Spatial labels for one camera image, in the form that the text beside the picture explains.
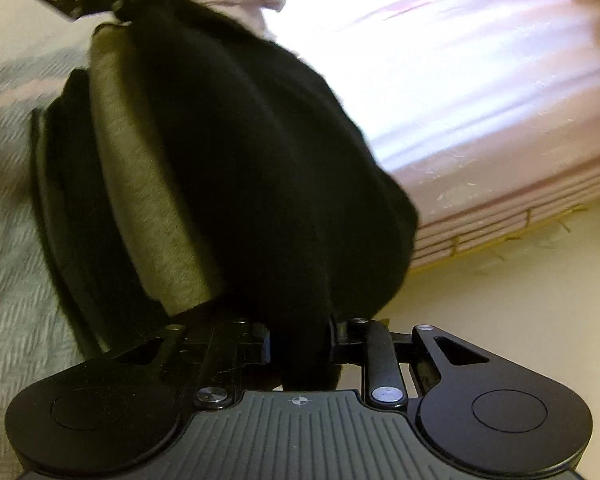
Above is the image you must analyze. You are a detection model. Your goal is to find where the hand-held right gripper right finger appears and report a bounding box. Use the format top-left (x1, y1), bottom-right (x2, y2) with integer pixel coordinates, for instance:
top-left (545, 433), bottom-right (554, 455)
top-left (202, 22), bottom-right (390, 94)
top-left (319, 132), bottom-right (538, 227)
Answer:
top-left (330, 317), bottom-right (491, 406)

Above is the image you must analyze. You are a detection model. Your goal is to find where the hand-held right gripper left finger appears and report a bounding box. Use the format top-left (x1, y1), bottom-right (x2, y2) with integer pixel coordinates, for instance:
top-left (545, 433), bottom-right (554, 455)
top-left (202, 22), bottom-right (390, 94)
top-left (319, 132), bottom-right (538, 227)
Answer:
top-left (110, 319), bottom-right (272, 406)

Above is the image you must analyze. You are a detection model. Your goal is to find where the black garment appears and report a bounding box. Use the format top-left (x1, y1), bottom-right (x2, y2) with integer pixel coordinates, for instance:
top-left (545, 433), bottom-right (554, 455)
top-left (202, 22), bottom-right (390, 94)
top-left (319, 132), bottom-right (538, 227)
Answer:
top-left (47, 0), bottom-right (421, 391)

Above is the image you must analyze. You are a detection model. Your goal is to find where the pink curtain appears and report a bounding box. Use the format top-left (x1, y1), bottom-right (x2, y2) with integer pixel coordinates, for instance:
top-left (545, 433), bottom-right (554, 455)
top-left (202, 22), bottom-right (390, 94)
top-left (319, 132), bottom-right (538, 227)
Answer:
top-left (175, 0), bottom-right (600, 273)

